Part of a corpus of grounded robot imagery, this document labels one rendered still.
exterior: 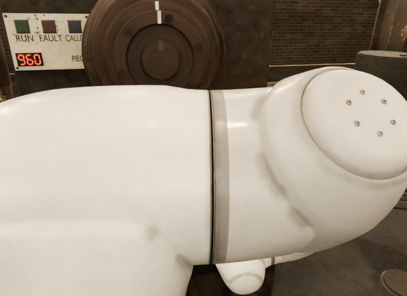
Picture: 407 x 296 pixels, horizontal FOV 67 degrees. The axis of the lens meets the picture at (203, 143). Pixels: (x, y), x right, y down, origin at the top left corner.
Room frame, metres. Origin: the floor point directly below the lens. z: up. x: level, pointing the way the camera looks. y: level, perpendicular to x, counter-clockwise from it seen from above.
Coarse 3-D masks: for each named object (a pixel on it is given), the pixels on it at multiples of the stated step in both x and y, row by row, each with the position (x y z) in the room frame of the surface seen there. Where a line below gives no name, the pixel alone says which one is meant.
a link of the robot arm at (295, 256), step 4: (280, 256) 0.55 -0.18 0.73; (284, 256) 0.54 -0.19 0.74; (288, 256) 0.54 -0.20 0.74; (292, 256) 0.54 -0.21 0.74; (296, 256) 0.54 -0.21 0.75; (300, 256) 0.54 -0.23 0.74; (304, 256) 0.55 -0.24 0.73; (276, 260) 0.55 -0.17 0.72; (280, 260) 0.55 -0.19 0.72; (284, 260) 0.55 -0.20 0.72; (288, 260) 0.55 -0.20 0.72; (292, 260) 0.55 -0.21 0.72
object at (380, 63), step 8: (360, 56) 3.20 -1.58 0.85; (368, 56) 3.09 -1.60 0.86; (376, 56) 3.04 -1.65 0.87; (384, 56) 2.99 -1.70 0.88; (392, 56) 2.99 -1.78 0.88; (400, 56) 3.00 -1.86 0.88; (360, 64) 3.17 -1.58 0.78; (368, 64) 3.07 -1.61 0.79; (376, 64) 3.01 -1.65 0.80; (384, 64) 2.97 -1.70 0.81; (392, 64) 2.94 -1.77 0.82; (400, 64) 2.92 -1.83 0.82; (368, 72) 3.06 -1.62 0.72; (376, 72) 3.00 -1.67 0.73; (384, 72) 2.96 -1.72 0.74; (392, 72) 2.93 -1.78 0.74; (400, 72) 2.92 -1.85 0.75; (384, 80) 2.95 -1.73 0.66; (392, 80) 2.93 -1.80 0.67; (400, 80) 2.92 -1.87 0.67; (400, 88) 2.92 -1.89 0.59
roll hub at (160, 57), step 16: (144, 16) 0.94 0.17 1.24; (176, 16) 0.97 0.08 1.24; (144, 32) 0.95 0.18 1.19; (160, 32) 0.96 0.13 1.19; (176, 32) 0.98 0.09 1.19; (192, 32) 0.98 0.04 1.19; (128, 48) 0.94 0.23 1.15; (144, 48) 0.94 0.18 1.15; (160, 48) 0.95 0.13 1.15; (176, 48) 0.96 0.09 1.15; (192, 48) 0.98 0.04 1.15; (128, 64) 0.94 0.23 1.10; (144, 64) 0.93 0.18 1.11; (160, 64) 0.95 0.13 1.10; (176, 64) 0.96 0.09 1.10; (192, 64) 0.99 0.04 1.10; (128, 80) 0.93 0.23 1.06; (144, 80) 0.95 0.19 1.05; (160, 80) 0.96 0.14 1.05; (176, 80) 0.98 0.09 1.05; (192, 80) 0.98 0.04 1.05
